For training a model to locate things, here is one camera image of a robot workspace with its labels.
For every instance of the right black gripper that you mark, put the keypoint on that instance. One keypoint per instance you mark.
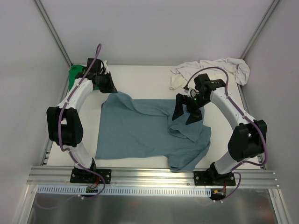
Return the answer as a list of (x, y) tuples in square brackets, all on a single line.
[(189, 106)]

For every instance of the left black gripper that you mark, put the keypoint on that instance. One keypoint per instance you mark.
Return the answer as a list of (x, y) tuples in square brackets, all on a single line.
[(105, 82)]

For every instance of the blue t shirt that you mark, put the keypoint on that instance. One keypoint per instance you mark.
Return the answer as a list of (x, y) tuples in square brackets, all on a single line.
[(142, 128)]

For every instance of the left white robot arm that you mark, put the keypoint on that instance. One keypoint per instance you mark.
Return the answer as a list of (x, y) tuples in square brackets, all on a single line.
[(64, 124)]

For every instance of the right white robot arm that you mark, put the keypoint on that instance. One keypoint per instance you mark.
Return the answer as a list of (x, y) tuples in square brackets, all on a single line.
[(249, 135)]

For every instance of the green t shirt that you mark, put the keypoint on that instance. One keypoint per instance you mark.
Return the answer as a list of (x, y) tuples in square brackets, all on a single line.
[(78, 71)]

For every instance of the white t shirt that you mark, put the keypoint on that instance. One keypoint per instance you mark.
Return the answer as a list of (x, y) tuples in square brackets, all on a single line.
[(236, 67)]

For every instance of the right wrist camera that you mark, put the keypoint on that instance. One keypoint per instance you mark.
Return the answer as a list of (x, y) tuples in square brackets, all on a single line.
[(188, 91)]

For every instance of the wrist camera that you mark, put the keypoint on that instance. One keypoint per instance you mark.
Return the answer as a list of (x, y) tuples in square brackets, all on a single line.
[(106, 66), (188, 91)]

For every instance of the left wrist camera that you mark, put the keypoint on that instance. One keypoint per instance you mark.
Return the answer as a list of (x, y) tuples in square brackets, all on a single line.
[(106, 66)]

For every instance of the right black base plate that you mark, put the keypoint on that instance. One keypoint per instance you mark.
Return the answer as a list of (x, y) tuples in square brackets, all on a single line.
[(205, 178)]

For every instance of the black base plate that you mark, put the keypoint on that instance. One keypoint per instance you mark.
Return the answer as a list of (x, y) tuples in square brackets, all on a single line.
[(205, 178), (82, 176)]

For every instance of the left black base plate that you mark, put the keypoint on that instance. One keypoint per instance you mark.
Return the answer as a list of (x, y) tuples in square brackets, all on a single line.
[(82, 176)]

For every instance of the left aluminium frame post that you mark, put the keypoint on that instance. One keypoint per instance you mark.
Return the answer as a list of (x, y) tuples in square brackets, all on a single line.
[(47, 20)]

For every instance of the aluminium frame post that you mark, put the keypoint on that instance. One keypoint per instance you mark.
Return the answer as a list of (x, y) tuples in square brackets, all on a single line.
[(261, 26), (47, 20)]

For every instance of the slotted white cable duct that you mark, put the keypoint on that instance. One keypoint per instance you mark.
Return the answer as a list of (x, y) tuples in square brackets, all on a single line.
[(124, 191)]

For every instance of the aluminium mounting rail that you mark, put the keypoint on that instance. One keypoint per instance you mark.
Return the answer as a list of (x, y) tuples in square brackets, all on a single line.
[(152, 177)]

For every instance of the right aluminium frame post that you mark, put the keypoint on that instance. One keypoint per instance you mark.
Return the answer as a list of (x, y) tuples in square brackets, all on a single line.
[(261, 26)]

